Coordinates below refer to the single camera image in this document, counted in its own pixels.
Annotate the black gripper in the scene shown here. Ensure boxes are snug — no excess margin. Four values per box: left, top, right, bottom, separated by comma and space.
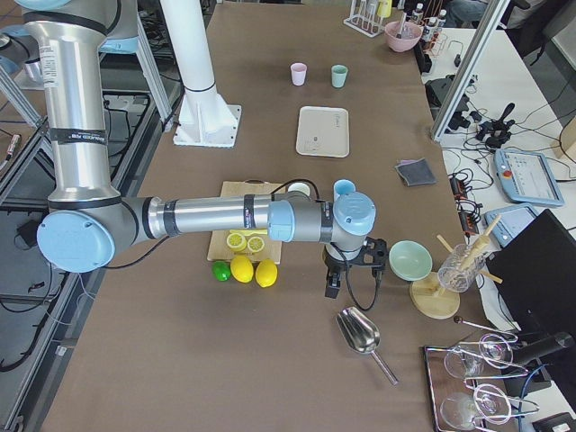
322, 237, 387, 298

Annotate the blue cup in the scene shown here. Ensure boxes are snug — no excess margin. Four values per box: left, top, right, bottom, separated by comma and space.
333, 179, 356, 202

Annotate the cream white cup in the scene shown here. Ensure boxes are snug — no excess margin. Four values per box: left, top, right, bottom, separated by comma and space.
287, 182, 311, 196

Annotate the green cup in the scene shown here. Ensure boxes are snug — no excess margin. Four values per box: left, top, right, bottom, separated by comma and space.
331, 64, 348, 88

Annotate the pink cup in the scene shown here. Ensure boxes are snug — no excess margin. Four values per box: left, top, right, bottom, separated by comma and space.
290, 62, 307, 86

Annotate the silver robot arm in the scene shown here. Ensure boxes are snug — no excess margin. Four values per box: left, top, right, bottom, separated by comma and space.
21, 1, 387, 298

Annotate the cream rabbit tray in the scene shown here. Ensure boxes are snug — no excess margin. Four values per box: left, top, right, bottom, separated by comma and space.
295, 106, 349, 158

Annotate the mirror tray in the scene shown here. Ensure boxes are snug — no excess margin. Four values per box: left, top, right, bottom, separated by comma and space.
423, 335, 539, 431

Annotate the metal scoop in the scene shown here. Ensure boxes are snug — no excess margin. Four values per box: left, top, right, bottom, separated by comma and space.
337, 306, 399, 385

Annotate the whole lemon right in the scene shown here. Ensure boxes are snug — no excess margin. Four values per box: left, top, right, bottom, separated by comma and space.
256, 259, 278, 288

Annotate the whole lemon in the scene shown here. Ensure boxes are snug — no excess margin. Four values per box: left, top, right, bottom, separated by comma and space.
229, 256, 254, 284
256, 259, 278, 288

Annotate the green bowl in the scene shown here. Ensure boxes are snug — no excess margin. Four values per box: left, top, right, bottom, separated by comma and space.
389, 240, 433, 282

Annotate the lemon half right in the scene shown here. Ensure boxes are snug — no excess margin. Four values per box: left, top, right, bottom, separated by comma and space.
247, 236, 266, 254

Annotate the lemon half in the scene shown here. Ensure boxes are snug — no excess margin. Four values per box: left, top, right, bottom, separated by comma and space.
247, 236, 266, 254
226, 232, 248, 252

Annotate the whole lemon left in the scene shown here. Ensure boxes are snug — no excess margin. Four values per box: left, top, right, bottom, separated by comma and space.
229, 256, 254, 284

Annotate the wooden cup stand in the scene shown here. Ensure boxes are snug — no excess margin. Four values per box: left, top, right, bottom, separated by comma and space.
409, 216, 503, 320

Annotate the yellow plastic knife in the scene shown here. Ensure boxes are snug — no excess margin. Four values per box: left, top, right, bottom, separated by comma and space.
229, 229, 267, 237

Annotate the lemon half left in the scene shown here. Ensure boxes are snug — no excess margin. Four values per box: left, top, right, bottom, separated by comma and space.
226, 232, 248, 252

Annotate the green lime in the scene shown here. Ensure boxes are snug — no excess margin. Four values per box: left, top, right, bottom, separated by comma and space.
211, 261, 232, 282

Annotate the bamboo cutting board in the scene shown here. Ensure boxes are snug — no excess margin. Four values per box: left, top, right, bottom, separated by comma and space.
207, 181, 283, 265

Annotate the small brown spoon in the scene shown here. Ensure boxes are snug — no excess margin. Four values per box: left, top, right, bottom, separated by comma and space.
453, 316, 493, 331

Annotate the clear glass tumbler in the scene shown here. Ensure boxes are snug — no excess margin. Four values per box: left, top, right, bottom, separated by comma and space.
437, 244, 486, 293

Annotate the grey folded cloth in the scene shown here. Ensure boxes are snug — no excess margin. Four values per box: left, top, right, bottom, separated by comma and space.
394, 158, 437, 187

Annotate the wine glass upper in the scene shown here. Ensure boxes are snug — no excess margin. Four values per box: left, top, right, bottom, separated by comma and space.
444, 333, 513, 379

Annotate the wine glass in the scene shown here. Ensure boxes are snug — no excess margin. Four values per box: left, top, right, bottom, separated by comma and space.
440, 384, 511, 431
444, 333, 513, 379

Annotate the wine glass lower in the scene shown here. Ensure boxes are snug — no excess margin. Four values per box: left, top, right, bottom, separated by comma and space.
440, 384, 511, 431

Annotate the black monitor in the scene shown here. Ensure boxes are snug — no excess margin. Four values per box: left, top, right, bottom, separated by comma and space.
488, 210, 575, 335

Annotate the teach pendant tablet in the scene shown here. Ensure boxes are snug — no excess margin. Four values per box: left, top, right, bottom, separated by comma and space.
494, 148, 564, 207

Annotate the pink mixing bowl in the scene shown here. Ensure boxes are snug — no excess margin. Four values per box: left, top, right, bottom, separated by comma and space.
384, 21, 423, 52

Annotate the white dish rack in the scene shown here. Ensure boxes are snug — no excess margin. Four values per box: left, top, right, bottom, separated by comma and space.
343, 0, 392, 38

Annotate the aluminium frame post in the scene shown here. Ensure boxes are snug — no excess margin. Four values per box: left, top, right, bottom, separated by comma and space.
430, 0, 509, 142

